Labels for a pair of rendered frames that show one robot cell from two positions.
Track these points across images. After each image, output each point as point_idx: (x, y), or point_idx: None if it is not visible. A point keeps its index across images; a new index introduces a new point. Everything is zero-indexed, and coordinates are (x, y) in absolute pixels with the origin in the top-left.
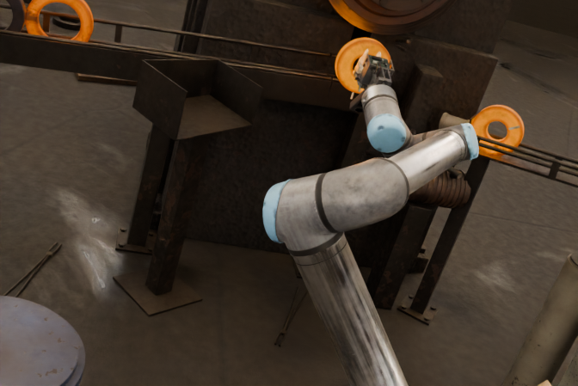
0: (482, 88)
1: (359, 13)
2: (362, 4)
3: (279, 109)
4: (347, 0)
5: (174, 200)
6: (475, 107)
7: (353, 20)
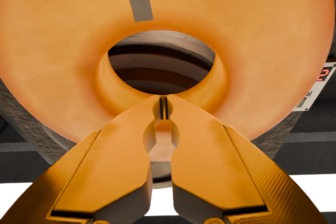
0: None
1: (172, 61)
2: (176, 82)
3: None
4: (203, 74)
5: None
6: None
7: (177, 38)
